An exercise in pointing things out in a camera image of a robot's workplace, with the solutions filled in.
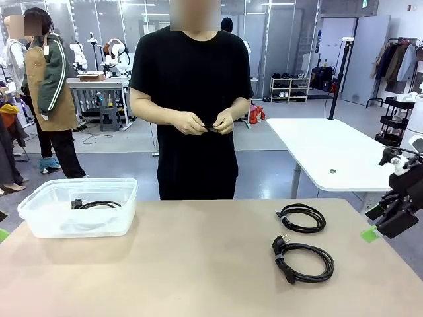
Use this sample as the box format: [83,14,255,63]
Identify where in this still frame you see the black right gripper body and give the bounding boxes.
[388,164,423,202]

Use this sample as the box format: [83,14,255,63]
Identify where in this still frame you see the thin black cable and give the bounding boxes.
[274,203,327,234]

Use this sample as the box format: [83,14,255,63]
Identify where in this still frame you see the black power cable with plug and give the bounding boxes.
[270,233,336,285]
[70,197,122,211]

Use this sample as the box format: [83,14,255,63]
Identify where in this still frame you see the person's left forearm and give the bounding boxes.
[226,95,251,123]

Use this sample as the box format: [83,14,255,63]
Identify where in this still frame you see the person's right forearm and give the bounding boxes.
[129,87,181,126]

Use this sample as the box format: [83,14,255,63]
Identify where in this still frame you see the person's left hand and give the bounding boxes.
[211,110,236,135]

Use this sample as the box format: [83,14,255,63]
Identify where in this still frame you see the person's right hand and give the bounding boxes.
[171,112,208,135]

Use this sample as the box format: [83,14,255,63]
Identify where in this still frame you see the clear plastic storage box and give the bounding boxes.
[17,178,139,239]

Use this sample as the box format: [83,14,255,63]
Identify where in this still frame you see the white cylindrical machine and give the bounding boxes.
[398,94,423,159]

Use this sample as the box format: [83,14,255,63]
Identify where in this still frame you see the black trolley cart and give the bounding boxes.
[375,96,416,149]

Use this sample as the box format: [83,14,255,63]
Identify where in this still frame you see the dark hanging coat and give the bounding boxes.
[0,112,26,191]

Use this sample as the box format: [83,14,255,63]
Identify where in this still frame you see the white side table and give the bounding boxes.
[266,118,410,212]

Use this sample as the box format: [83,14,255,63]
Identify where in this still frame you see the clothes rack with coats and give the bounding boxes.
[365,36,423,108]

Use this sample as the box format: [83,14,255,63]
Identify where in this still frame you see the bystander in brown apron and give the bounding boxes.
[21,7,87,179]

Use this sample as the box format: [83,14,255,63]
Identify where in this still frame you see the black bags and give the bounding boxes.
[311,65,338,93]

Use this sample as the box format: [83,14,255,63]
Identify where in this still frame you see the grey step stool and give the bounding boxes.
[98,107,122,132]

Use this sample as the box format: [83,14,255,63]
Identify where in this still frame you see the white shoe rack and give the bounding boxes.
[270,77,311,102]

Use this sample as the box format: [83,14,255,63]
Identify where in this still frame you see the red bag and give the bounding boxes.
[249,104,266,125]

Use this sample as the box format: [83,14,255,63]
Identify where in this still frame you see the grey workbench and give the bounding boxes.
[67,77,133,128]

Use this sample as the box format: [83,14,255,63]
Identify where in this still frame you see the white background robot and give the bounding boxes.
[102,38,132,77]
[69,41,89,72]

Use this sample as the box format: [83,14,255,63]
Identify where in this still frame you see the black tripod with white head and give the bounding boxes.
[87,32,100,72]

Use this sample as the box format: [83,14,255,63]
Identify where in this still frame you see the person's torso black T-shirt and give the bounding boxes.
[129,26,254,201]

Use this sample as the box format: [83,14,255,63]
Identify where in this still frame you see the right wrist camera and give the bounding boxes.
[378,147,414,176]

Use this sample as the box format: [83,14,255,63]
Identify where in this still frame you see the black camera pole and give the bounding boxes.
[328,37,355,120]

